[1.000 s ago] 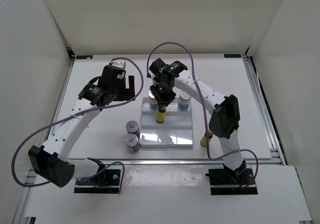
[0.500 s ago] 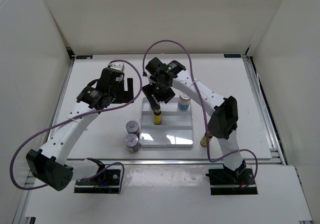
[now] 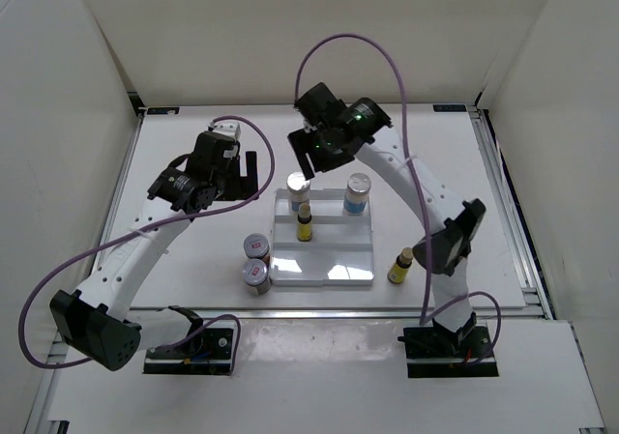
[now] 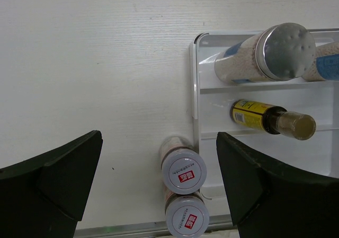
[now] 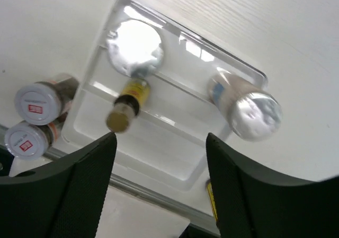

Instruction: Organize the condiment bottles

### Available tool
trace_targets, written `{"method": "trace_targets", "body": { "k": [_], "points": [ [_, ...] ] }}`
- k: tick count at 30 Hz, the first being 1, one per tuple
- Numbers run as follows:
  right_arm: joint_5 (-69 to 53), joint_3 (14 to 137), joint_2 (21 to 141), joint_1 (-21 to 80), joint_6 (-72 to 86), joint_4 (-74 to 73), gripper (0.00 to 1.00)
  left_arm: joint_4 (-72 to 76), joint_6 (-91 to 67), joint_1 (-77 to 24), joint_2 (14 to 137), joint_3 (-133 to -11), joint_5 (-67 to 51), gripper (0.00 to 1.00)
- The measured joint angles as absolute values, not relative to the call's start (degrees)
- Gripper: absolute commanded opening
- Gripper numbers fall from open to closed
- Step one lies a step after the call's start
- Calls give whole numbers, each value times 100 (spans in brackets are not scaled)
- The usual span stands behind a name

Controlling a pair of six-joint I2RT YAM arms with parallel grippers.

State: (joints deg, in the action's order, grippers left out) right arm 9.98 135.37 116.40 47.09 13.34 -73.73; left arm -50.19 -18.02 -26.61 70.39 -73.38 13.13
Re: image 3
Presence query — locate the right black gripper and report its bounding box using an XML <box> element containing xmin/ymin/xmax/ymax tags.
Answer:
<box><xmin>288</xmin><ymin>127</ymin><xmax>355</xmax><ymax>181</ymax></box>

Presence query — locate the blue-label shaker bottle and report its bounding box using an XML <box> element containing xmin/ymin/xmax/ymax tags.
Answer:
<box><xmin>286</xmin><ymin>171</ymin><xmax>310</xmax><ymax>213</ymax></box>
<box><xmin>343</xmin><ymin>173</ymin><xmax>371</xmax><ymax>216</ymax></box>

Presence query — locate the yellow small bottle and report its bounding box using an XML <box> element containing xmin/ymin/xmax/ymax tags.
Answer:
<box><xmin>296</xmin><ymin>202</ymin><xmax>312</xmax><ymax>242</ymax></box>
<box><xmin>387</xmin><ymin>247</ymin><xmax>414</xmax><ymax>284</ymax></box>

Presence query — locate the brown spice jar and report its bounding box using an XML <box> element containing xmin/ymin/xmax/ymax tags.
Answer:
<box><xmin>243</xmin><ymin>233</ymin><xmax>270</xmax><ymax>264</ymax></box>
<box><xmin>242</xmin><ymin>259</ymin><xmax>271</xmax><ymax>296</ymax></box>

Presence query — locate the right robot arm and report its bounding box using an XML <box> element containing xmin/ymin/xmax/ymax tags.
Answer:
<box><xmin>288</xmin><ymin>83</ymin><xmax>486</xmax><ymax>357</ymax></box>

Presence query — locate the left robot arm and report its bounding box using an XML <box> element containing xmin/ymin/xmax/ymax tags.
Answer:
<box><xmin>50</xmin><ymin>121</ymin><xmax>257</xmax><ymax>371</ymax></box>

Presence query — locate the white divided tray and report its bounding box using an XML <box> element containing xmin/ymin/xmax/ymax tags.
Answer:
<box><xmin>270</xmin><ymin>188</ymin><xmax>375</xmax><ymax>288</ymax></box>

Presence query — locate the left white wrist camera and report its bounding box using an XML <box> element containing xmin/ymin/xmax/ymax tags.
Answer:
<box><xmin>208</xmin><ymin>121</ymin><xmax>241</xmax><ymax>159</ymax></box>

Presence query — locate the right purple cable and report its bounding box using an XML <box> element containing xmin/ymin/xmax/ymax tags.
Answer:
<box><xmin>294</xmin><ymin>32</ymin><xmax>504</xmax><ymax>367</ymax></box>

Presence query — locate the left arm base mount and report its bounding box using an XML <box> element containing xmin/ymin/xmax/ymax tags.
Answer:
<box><xmin>142</xmin><ymin>314</ymin><xmax>241</xmax><ymax>376</ymax></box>

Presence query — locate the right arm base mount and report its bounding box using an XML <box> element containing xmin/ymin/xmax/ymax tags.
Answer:
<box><xmin>398</xmin><ymin>325</ymin><xmax>499</xmax><ymax>379</ymax></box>

